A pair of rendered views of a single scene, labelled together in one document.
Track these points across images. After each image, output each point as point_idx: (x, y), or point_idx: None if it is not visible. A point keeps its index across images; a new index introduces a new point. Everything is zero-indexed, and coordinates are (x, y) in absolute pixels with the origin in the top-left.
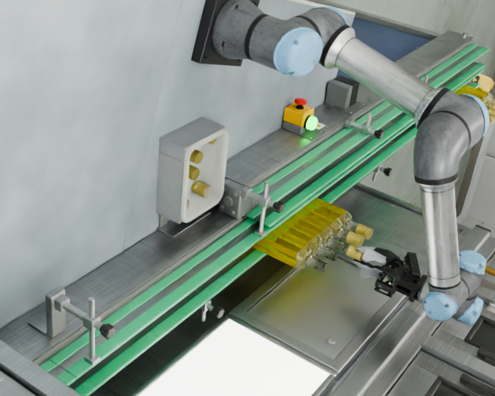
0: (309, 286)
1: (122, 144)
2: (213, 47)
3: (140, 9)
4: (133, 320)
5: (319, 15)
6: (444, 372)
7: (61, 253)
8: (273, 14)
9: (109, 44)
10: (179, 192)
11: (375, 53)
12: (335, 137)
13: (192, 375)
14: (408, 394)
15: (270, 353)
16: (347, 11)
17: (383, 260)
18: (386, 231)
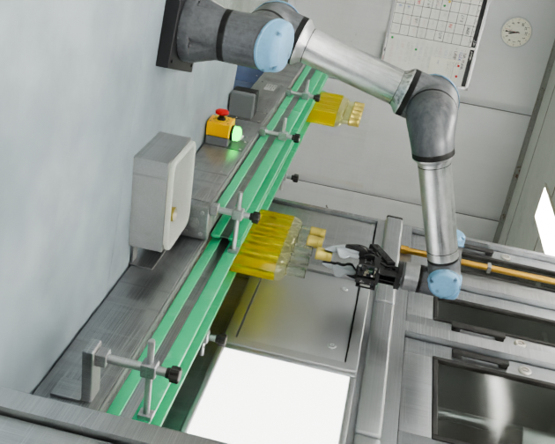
0: (280, 299)
1: (110, 165)
2: (176, 49)
3: (126, 3)
4: (163, 364)
5: (278, 8)
6: (435, 351)
7: (65, 303)
8: None
9: (106, 44)
10: (161, 216)
11: (342, 41)
12: (257, 146)
13: (222, 413)
14: (418, 379)
15: (284, 371)
16: None
17: (357, 255)
18: None
